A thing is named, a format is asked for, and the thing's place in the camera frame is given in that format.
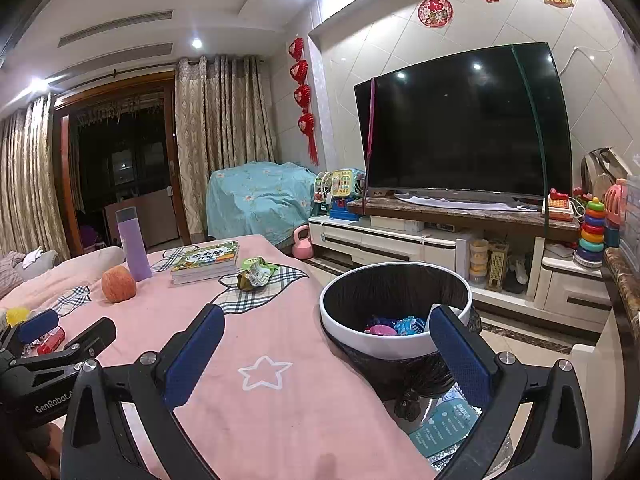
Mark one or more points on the white round trash bin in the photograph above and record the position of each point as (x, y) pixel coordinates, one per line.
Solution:
(390, 290)

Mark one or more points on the pink sofa blanket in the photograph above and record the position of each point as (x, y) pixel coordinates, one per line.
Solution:
(75, 272)

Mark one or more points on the blue toy cash register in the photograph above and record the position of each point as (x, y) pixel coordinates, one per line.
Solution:
(345, 211)

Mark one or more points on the stack of yellow jars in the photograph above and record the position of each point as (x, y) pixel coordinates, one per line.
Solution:
(479, 262)

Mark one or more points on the purple plastic object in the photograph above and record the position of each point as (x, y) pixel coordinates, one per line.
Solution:
(91, 236)

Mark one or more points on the striped pink pillow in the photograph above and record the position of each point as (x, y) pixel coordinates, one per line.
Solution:
(10, 275)

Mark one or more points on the beige bag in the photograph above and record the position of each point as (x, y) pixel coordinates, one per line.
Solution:
(602, 167)

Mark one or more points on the narrow ceiling air vent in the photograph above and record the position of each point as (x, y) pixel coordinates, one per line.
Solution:
(115, 28)

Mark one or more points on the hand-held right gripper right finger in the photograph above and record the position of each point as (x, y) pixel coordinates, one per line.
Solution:
(460, 355)

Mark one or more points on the beige curtain beside wall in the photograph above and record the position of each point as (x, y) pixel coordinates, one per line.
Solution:
(220, 135)

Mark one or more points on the pink kettlebell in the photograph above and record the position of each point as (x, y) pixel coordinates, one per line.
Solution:
(301, 247)

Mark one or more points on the beige curtain beside sofa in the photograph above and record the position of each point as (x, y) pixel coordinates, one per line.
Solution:
(30, 185)

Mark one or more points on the white television cabinet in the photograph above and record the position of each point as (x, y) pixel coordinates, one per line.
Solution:
(390, 245)

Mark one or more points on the white side cabinet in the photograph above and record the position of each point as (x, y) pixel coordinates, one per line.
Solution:
(600, 385)

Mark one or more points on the bright ceiling lamp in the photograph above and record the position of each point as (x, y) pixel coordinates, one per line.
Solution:
(38, 85)

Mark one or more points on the yellow plastic object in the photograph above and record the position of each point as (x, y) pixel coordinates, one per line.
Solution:
(17, 316)

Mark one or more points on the small green white packet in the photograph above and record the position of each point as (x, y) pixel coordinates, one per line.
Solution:
(255, 272)

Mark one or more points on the thick white-edged book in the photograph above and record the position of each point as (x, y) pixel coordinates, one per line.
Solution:
(205, 276)

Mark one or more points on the pink wrapper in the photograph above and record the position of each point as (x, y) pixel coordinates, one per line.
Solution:
(380, 329)

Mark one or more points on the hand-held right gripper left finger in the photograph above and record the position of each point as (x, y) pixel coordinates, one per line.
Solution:
(192, 355)

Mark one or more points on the yellow patterned carton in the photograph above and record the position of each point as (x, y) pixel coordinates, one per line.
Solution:
(497, 267)

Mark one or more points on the red hanging knot decoration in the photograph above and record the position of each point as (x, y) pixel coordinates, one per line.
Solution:
(303, 90)

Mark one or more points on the yellow green toy phone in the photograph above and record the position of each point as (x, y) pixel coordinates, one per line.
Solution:
(342, 185)

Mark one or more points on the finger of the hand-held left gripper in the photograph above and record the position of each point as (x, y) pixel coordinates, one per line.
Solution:
(85, 340)
(37, 325)

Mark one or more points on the recessed ceiling spotlight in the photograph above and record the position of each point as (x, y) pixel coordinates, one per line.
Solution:
(198, 43)

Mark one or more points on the red toy telephone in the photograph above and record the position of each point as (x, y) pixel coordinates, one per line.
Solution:
(560, 205)

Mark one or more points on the person's left hand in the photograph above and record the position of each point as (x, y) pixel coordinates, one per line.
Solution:
(42, 447)

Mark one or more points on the round red wall sticker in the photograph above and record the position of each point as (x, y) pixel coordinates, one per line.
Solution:
(436, 11)

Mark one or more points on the brown cabinet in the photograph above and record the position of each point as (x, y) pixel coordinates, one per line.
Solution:
(145, 222)

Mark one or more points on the black flat television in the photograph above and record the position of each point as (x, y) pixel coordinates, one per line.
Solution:
(465, 125)

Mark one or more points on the white cloth under television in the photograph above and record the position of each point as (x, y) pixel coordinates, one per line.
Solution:
(450, 201)

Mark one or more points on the orange apple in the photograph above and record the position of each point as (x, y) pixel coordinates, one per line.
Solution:
(118, 285)

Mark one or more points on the teal cloth-covered furniture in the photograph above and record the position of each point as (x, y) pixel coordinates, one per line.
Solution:
(255, 200)

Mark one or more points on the pink plastic object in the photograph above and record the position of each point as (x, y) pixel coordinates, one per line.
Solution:
(614, 202)

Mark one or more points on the light blue wrapper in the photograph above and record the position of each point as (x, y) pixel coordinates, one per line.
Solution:
(410, 325)

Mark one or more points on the purple bottle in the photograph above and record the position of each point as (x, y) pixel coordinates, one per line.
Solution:
(134, 245)

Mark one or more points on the wooden frame glass door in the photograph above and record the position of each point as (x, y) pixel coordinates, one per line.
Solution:
(62, 170)

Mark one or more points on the grey cushion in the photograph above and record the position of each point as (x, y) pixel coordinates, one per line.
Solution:
(42, 262)

